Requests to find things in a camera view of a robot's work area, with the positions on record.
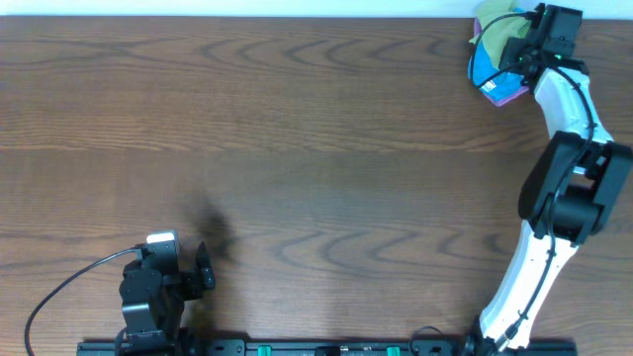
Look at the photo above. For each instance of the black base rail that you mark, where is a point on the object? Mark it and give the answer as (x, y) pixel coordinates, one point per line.
(238, 347)

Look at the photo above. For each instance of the pink cloth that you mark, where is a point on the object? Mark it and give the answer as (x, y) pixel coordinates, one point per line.
(506, 86)

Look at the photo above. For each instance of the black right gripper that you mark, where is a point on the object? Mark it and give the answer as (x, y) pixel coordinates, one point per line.
(509, 49)

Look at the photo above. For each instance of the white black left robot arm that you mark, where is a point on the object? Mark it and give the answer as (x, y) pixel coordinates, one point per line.
(154, 292)

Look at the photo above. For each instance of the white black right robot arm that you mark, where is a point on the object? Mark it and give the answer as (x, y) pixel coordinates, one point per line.
(567, 197)

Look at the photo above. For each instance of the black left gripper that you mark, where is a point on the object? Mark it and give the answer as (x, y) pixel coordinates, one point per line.
(199, 280)

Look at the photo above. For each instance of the blue cloth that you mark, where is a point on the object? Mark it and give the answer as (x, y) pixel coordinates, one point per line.
(500, 90)

